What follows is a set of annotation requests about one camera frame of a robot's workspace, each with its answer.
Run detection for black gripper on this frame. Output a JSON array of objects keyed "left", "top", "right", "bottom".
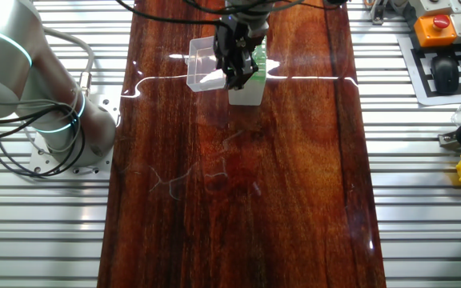
[{"left": 213, "top": 15, "right": 264, "bottom": 91}]

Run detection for translucent tip box green rack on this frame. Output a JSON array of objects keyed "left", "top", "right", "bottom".
[{"left": 227, "top": 35, "right": 269, "bottom": 107}]

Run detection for clear hinged box lid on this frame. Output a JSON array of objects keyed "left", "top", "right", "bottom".
[{"left": 185, "top": 36, "right": 231, "bottom": 94}]

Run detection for glossy wood grain board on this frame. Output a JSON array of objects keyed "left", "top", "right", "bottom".
[{"left": 96, "top": 0, "right": 387, "bottom": 288}]

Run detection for black white calibration sheet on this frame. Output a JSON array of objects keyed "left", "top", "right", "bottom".
[{"left": 397, "top": 34, "right": 461, "bottom": 107}]

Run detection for orange emergency stop box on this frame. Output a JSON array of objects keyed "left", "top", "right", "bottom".
[{"left": 413, "top": 14, "right": 459, "bottom": 48}]

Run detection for black computer mouse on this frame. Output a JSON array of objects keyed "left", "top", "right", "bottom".
[{"left": 431, "top": 54, "right": 461, "bottom": 96}]

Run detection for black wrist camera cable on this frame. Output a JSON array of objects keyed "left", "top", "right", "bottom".
[{"left": 114, "top": 0, "right": 347, "bottom": 26}]

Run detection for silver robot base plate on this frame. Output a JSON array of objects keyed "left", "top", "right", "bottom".
[{"left": 28, "top": 94, "right": 122, "bottom": 180}]

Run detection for small silver metal bracket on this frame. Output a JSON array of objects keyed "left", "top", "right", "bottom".
[{"left": 370, "top": 0, "right": 390, "bottom": 26}]

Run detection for grey cable metal connector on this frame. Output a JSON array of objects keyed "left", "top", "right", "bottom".
[{"left": 40, "top": 24, "right": 96, "bottom": 99}]

